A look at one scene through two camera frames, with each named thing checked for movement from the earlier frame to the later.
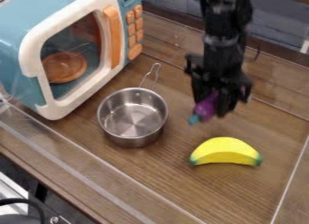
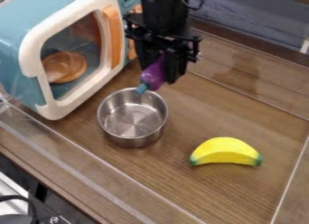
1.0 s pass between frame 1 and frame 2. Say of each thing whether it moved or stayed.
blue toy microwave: stayed
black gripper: moved
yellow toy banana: stayed
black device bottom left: stayed
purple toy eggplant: moved
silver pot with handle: stayed
